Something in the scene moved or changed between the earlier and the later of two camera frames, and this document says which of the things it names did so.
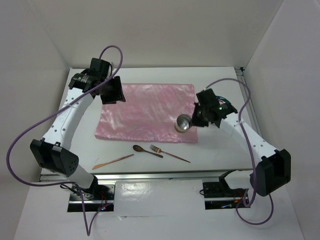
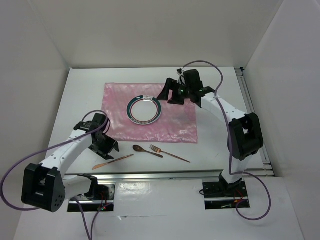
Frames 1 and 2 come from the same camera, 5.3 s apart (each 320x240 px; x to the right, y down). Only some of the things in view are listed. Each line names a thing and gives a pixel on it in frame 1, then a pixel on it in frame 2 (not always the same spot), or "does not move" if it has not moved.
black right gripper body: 205,109 → 184,90
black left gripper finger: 116,90 → 116,146
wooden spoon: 138,148 does not move
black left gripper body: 102,80 → 103,141
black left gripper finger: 110,97 → 100,151
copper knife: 101,165 does not move
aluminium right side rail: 248,106 does not move
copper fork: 160,151 does not move
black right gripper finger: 197,119 → 169,84
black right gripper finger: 202,123 → 178,99
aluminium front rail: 222,176 does not move
